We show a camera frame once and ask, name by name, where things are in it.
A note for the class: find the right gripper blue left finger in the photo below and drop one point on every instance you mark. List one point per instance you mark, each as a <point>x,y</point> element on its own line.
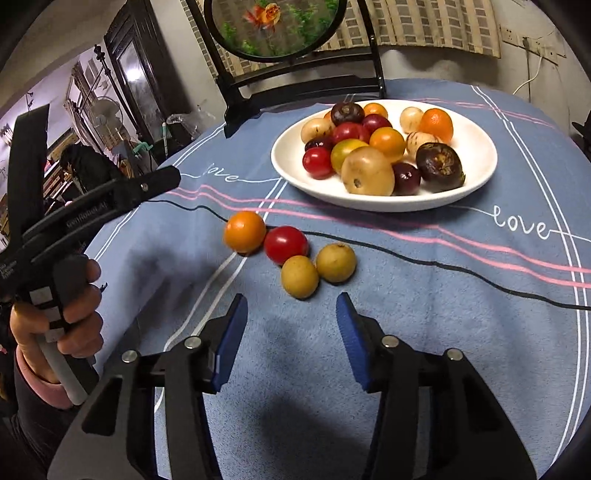
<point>226,348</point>

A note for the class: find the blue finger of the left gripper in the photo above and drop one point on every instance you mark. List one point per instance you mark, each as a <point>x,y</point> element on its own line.
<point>130,193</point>

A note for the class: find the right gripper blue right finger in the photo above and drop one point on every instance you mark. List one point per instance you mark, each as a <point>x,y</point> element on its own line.
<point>354,336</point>

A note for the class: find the beige round fruit with hole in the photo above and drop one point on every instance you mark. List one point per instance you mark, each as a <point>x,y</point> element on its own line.
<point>367,171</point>

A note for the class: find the dark red cherry fruit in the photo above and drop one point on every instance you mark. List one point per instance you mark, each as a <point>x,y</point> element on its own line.
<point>407,179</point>

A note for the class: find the small red cherry tomato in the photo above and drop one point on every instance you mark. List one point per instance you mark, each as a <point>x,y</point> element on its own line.
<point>317,162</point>

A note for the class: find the beige potato shaped fruit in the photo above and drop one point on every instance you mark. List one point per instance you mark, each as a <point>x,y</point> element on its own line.
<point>316,129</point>

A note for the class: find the yellow green tomato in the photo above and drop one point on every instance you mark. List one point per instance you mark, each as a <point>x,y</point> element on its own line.
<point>342,150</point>

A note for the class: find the dark brown mangosteen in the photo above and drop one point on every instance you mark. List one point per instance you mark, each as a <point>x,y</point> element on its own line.
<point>440,166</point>

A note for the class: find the orange kumquat back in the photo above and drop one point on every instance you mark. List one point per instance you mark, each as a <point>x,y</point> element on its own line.
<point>390,142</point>

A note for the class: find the large red plum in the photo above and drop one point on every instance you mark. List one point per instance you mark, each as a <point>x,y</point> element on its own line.
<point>348,131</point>

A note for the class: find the striped beige melon fruit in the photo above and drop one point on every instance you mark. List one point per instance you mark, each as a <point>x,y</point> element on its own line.
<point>417,139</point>

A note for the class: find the pale cream round fruit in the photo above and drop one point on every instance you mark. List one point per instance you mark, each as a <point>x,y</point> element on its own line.
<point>410,119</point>

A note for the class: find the small orange tangerine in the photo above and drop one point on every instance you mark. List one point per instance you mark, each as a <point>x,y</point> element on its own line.
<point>374,108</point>

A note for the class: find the small dark red plum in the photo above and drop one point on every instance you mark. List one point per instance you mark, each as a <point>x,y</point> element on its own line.
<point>325,143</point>

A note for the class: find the seated person in black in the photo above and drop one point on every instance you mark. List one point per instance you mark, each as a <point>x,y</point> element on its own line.
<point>89,168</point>

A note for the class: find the clear plastic bag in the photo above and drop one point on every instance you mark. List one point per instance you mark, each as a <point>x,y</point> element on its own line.
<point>195,123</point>

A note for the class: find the longan fruit back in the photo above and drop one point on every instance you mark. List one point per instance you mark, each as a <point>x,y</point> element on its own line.
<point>336,263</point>

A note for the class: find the longan fruit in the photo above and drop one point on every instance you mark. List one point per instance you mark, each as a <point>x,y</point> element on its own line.
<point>299,277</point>
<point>336,263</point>

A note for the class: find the longan fruit front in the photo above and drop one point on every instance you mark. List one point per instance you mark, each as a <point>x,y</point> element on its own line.
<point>299,277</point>

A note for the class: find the standing electric fan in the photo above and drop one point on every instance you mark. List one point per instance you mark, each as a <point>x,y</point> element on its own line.
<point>105,117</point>

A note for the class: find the dark wooden framed painting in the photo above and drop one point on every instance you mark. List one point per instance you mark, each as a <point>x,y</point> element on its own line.
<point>145,72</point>

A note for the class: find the orange persimmon fruit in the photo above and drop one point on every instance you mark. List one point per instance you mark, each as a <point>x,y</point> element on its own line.
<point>244,232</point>

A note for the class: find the red tomato on table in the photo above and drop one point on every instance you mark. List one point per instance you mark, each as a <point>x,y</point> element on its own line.
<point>284,242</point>

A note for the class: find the blue striped tablecloth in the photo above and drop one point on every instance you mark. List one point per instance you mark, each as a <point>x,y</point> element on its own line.
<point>504,276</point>

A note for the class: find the goldfish round screen ornament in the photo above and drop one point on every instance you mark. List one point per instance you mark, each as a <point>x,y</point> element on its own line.
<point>248,42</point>

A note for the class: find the white oval plate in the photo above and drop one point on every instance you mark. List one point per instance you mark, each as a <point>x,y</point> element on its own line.
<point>475,148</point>

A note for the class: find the wall power strip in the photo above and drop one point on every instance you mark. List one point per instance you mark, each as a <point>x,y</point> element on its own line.
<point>536,46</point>

